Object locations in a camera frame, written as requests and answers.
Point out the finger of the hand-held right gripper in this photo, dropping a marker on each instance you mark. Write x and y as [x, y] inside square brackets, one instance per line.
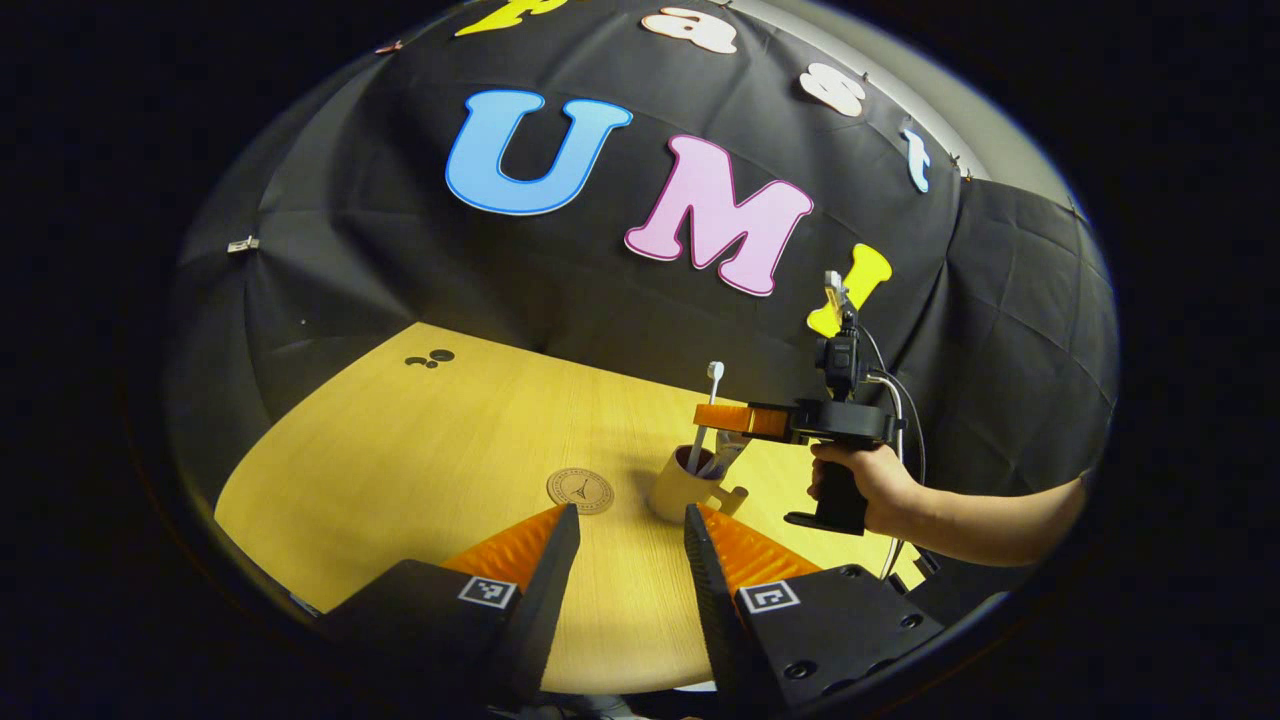
[720, 418]

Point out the wooden desktop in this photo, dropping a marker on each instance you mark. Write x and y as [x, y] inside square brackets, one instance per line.
[420, 450]

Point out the small metal clip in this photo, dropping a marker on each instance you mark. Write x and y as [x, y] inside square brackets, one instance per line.
[243, 244]

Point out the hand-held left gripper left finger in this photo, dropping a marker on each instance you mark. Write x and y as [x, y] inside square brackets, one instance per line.
[550, 600]

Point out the black backdrop cloth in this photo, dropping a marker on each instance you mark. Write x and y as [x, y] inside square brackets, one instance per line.
[400, 260]

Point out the round brown coaster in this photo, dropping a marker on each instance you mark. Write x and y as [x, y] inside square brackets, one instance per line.
[580, 492]

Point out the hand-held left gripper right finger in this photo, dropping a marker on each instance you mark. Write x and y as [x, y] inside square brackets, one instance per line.
[715, 610]

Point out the white toothbrush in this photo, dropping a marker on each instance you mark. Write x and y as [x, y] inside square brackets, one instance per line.
[714, 372]

